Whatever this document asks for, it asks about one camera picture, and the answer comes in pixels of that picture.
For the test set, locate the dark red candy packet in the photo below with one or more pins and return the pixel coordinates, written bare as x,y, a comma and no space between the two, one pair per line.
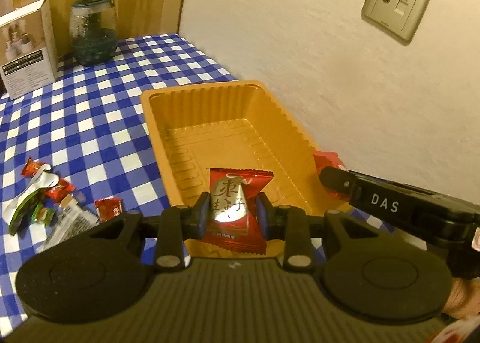
108,208

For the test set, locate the white green snack pouch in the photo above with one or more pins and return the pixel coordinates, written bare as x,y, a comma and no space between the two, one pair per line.
43,179

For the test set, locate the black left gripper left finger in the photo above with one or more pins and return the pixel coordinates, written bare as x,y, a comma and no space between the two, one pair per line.
177,224

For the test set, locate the person right hand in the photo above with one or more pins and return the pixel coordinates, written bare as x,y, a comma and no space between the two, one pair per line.
464,299

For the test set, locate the green candy packet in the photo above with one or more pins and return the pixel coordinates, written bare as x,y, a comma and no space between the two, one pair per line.
43,215

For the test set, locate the large red snack packet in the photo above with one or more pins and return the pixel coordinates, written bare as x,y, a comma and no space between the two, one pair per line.
233,224

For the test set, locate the clear grey seed packet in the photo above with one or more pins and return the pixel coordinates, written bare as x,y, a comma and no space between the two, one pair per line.
73,221

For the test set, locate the clear brown cube candy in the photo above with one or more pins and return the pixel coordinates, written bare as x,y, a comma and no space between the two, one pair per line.
72,199

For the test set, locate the green glass jar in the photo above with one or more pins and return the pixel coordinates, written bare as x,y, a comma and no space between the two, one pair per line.
92,29

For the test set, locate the white product box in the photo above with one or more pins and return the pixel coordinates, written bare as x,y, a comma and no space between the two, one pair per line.
28,52

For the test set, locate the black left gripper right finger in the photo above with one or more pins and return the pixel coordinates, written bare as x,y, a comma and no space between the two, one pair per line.
290,225

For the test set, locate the orange plastic tray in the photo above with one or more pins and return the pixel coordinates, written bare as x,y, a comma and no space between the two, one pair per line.
238,125

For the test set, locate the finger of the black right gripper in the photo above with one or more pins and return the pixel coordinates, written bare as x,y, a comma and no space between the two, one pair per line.
339,180

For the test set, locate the network wall outlet plate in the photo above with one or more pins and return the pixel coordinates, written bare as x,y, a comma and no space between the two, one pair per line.
397,18

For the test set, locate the small red candy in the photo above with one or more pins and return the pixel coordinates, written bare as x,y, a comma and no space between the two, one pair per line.
60,191

